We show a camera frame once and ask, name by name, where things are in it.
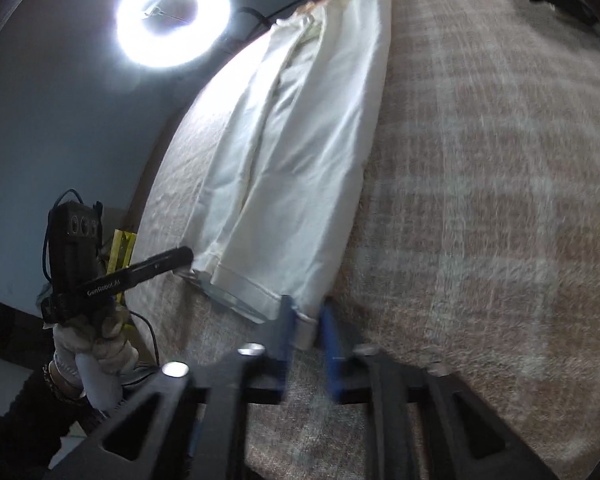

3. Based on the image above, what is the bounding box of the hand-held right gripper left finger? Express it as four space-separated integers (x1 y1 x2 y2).
45 295 297 480

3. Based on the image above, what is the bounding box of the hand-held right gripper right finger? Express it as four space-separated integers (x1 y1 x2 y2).
319 301 561 480

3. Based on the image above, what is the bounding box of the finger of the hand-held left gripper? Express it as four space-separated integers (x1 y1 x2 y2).
126 245 194 284

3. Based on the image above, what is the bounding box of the stack of clothes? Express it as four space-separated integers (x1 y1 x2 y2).
182 0 393 351

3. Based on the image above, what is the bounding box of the person's left forearm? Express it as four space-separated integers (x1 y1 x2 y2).
0 352 88 480

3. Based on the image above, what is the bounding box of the person's left hand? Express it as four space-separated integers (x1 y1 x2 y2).
52 304 141 387

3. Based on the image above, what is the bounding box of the yellow plastic stand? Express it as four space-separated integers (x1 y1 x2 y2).
102 229 138 306

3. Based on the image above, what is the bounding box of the beige plaid blanket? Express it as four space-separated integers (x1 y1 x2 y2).
130 0 600 480

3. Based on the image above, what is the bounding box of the black cable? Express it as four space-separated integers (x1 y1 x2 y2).
41 189 160 367

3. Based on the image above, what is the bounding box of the beaded bracelet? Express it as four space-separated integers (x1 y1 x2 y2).
42 360 87 403

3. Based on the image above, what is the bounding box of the white ring light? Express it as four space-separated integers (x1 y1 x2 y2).
116 0 232 67

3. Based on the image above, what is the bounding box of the ring light phone holder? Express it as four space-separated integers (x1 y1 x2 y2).
142 4 191 23

